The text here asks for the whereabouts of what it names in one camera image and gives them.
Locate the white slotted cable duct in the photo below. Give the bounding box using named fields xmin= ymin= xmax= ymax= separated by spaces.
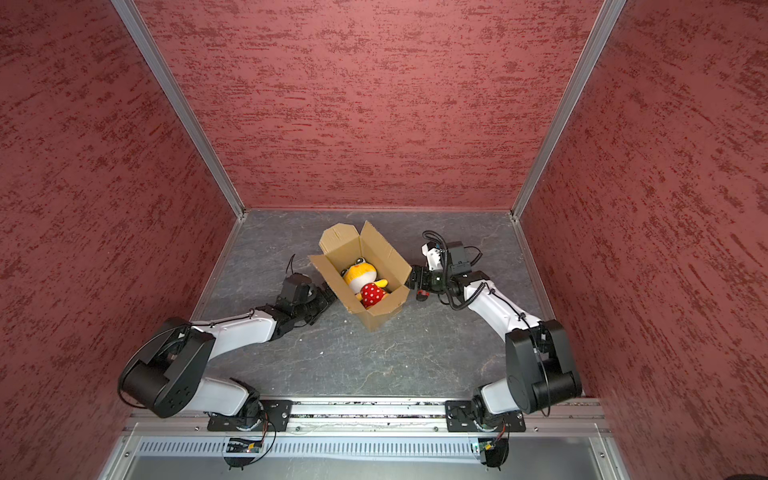
xmin=134 ymin=436 xmax=480 ymax=462

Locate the aluminium front rail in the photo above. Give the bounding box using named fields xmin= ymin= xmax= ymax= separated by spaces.
xmin=125 ymin=395 xmax=607 ymax=434

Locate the yellow white object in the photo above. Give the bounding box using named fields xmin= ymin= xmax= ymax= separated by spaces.
xmin=341 ymin=258 xmax=389 ymax=309

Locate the right controller board with wires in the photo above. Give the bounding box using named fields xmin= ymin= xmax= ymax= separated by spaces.
xmin=477 ymin=427 xmax=509 ymax=470

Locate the aluminium right corner post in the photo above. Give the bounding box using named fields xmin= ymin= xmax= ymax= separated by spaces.
xmin=511 ymin=0 xmax=626 ymax=222

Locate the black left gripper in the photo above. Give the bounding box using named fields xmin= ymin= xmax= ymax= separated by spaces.
xmin=294 ymin=281 xmax=343 ymax=324

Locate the aluminium corner post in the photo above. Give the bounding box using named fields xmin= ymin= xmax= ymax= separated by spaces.
xmin=111 ymin=0 xmax=247 ymax=220
xmin=511 ymin=0 xmax=626 ymax=222

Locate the aluminium left corner post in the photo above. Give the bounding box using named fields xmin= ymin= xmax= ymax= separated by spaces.
xmin=111 ymin=0 xmax=247 ymax=220

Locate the left controller board with wires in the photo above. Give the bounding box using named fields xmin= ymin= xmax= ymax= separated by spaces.
xmin=223 ymin=430 xmax=277 ymax=470

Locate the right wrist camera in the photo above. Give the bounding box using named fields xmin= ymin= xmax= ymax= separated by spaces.
xmin=422 ymin=241 xmax=443 ymax=271

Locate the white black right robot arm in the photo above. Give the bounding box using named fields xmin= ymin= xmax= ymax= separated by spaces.
xmin=406 ymin=230 xmax=583 ymax=428

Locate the brown cardboard express box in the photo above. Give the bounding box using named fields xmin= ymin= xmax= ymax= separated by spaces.
xmin=310 ymin=222 xmax=411 ymax=332

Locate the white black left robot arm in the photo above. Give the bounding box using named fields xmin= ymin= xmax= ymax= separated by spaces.
xmin=117 ymin=273 xmax=336 ymax=431

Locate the controller board with wires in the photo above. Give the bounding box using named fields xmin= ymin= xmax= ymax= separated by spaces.
xmin=223 ymin=430 xmax=277 ymax=470
xmin=477 ymin=427 xmax=509 ymax=470

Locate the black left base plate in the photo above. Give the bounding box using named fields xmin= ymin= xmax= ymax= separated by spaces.
xmin=207 ymin=399 xmax=294 ymax=435

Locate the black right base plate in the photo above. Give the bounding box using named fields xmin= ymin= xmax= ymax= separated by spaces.
xmin=445 ymin=399 xmax=526 ymax=434

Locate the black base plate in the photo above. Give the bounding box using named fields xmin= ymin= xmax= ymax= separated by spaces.
xmin=445 ymin=399 xmax=526 ymax=434
xmin=207 ymin=399 xmax=294 ymax=435

